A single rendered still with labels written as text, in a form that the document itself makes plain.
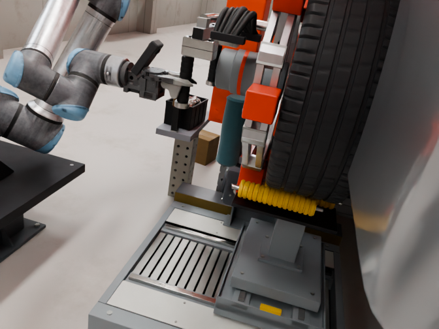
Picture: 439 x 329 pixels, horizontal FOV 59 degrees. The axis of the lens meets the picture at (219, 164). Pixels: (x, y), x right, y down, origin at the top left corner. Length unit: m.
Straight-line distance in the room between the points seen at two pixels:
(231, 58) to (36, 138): 0.86
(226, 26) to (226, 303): 0.86
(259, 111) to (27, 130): 1.03
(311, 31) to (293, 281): 0.83
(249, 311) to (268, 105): 0.72
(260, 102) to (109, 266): 1.03
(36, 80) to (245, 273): 0.88
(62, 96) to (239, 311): 0.86
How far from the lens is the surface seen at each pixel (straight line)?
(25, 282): 1.64
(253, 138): 1.03
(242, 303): 1.36
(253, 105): 0.92
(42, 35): 1.28
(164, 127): 1.84
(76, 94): 1.18
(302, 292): 1.38
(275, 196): 1.23
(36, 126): 1.68
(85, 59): 1.23
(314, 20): 0.98
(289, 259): 1.46
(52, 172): 1.71
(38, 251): 1.78
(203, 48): 1.09
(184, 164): 2.09
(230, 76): 1.21
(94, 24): 1.62
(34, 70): 1.17
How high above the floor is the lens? 1.09
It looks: 24 degrees down
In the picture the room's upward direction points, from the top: 10 degrees clockwise
